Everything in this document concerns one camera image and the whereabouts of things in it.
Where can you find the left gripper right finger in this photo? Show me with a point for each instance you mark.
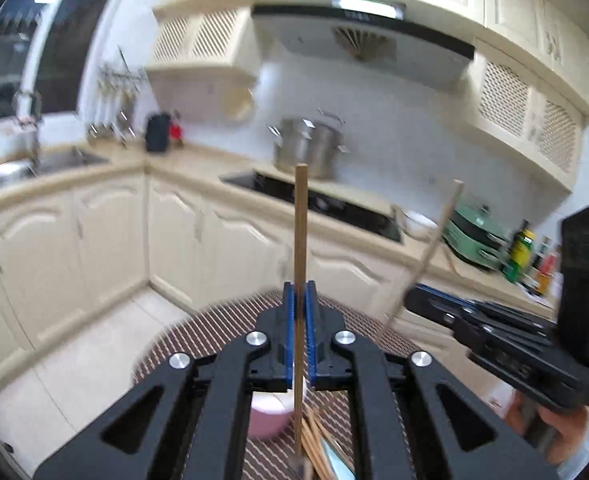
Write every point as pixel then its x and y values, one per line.
pixel 327 369

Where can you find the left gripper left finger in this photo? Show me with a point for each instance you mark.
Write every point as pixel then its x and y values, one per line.
pixel 273 368

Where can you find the pink utensil cup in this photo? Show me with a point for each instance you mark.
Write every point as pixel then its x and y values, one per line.
pixel 270 413

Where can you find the teal sheathed kitchen knife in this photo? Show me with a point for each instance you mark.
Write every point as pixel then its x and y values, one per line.
pixel 338 461

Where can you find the wooden chopstick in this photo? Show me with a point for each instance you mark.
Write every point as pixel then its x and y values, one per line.
pixel 301 198
pixel 426 256

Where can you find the steel kitchen sink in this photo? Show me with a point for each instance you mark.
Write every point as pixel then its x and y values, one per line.
pixel 22 170

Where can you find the kitchen window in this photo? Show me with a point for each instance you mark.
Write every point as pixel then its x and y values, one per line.
pixel 44 47

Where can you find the person's right hand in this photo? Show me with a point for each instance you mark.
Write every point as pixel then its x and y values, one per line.
pixel 570 428

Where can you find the brown polka dot tablecloth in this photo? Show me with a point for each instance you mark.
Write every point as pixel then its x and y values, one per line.
pixel 208 333

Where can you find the dark oil bottle yellow label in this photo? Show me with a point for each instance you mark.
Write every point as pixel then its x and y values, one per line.
pixel 519 253

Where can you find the black gas stove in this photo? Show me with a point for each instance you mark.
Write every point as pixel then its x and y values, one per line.
pixel 335 208

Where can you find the green electric appliance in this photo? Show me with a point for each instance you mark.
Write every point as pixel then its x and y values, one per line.
pixel 475 237

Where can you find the stainless steel stock pot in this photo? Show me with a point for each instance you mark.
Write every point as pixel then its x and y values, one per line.
pixel 313 142

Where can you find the red small container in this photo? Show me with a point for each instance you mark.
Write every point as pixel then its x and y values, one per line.
pixel 176 131

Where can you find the black electric kettle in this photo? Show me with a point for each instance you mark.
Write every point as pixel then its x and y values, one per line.
pixel 157 135

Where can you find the hanging utensil rack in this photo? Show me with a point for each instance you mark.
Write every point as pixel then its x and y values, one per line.
pixel 117 92

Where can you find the range hood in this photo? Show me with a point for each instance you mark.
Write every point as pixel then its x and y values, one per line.
pixel 389 45

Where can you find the chrome faucet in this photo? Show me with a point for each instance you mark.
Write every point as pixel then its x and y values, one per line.
pixel 32 121

